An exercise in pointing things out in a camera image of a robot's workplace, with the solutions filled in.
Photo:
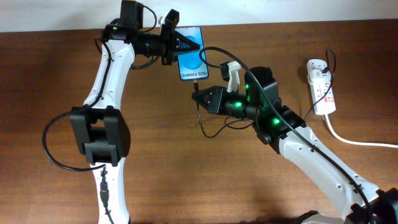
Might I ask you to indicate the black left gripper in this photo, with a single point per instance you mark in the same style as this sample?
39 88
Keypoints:
170 40

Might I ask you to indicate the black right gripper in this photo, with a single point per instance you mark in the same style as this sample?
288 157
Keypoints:
214 106

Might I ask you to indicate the blue Galaxy smartphone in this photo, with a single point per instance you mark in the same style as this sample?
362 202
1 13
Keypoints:
190 65

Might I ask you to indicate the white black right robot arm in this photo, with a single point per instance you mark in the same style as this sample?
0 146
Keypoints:
356 199

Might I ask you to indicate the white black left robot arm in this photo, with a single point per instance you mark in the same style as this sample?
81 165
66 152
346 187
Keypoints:
101 133

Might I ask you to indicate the white charger plug adapter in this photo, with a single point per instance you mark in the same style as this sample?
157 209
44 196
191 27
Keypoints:
317 76

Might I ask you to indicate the white power strip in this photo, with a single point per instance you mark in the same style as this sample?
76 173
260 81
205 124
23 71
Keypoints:
322 93

